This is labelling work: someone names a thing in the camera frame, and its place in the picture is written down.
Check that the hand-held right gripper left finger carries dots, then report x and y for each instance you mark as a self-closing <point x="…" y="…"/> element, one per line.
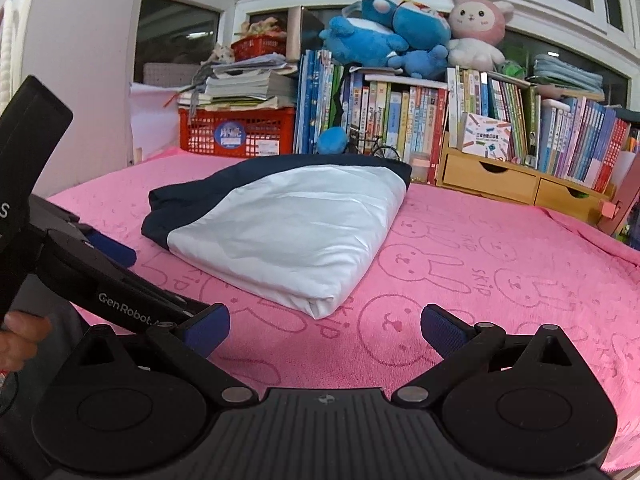
<point x="207" y="328"/>

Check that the pink board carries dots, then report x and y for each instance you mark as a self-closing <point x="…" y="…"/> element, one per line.
<point x="625" y="195"/>

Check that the pink clip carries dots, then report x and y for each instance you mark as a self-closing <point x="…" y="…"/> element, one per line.
<point x="608" y="210"/>

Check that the person's left hand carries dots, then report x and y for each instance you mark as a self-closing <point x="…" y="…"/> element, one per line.
<point x="20" y="340"/>

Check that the row of pastel books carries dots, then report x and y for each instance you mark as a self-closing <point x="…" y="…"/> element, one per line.
<point x="580" y="140"/>

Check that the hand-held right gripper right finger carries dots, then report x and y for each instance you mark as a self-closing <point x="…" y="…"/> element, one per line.
<point x="442" y="330"/>

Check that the tan board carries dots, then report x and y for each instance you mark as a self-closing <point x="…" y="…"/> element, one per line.
<point x="294" y="32"/>

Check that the person's grey garment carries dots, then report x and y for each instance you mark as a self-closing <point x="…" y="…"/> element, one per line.
<point x="65" y="317"/>

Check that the miniature bicycle model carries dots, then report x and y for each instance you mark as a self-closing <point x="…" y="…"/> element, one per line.
<point x="385" y="152"/>

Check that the row of green-spined books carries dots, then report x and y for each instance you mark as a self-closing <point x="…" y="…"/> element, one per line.
<point x="510" y="105"/>

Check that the small red basket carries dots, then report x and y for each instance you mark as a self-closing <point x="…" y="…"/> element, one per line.
<point x="260" y="49"/>

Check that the white and navy jacket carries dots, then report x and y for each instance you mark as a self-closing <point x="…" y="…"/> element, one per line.
<point x="290" y="230"/>

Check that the stack of magazines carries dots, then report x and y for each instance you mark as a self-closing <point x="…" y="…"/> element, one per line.
<point x="250" y="87"/>

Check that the stack of light blue folders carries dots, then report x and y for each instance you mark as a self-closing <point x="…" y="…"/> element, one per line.
<point x="567" y="72"/>

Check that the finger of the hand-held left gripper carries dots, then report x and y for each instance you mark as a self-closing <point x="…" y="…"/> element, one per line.
<point x="110" y="285"/>
<point x="117" y="254"/>

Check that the wooden drawer organizer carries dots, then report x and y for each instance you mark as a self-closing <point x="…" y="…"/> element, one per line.
<point x="480" y="172"/>

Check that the pink rabbit plush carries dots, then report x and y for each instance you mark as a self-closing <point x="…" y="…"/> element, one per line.
<point x="475" y="20"/>

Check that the green plush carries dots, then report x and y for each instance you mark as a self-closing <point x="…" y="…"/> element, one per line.
<point x="511" y="69"/>

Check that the small blue plush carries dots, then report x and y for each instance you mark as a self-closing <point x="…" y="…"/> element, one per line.
<point x="420" y="62"/>

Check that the large red plastic crate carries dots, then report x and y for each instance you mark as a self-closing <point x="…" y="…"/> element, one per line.
<point x="200" y="130"/>

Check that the white box with colourful print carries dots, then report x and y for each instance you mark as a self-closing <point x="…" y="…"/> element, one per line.
<point x="482" y="135"/>

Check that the round blue plush ball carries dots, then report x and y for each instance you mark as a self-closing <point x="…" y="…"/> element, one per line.
<point x="331" y="141"/>

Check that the row of tall blue books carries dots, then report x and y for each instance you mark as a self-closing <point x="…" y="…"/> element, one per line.
<point x="312" y="105"/>

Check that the blue cat plush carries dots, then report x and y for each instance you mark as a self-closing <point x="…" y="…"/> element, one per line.
<point x="420" y="25"/>

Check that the white perforated board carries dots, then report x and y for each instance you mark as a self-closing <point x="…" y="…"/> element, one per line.
<point x="165" y="74"/>

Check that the pink rabbit-print blanket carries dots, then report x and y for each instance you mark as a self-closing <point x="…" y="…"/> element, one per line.
<point x="500" y="285"/>

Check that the blue whale plush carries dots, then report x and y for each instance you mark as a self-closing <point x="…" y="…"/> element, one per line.
<point x="360" y="40"/>

